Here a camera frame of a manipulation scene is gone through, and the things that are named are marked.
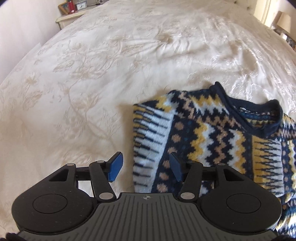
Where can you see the navy yellow patterned knit sweater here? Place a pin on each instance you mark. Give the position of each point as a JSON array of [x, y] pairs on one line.
[[208, 126]]

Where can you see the cream floral bedspread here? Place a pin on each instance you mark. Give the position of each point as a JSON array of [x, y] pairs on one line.
[[72, 100]]

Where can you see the red bottle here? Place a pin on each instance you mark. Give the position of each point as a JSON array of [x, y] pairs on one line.
[[71, 6]]

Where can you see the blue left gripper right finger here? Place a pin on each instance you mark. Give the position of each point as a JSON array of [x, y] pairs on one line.
[[177, 166]]

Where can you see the small alarm clock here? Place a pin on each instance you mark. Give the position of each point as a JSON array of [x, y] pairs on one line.
[[80, 5]]

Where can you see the cream table lamp right side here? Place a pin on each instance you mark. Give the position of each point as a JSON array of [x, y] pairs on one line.
[[284, 22]]

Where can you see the wooden picture frame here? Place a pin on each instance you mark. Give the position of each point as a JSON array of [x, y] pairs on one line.
[[64, 8]]

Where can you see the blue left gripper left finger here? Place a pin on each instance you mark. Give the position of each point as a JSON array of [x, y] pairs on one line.
[[113, 166]]

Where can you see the cream bedside table left side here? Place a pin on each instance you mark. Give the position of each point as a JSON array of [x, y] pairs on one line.
[[66, 20]]

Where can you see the cream tufted headboard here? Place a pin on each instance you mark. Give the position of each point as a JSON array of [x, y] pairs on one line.
[[245, 4]]

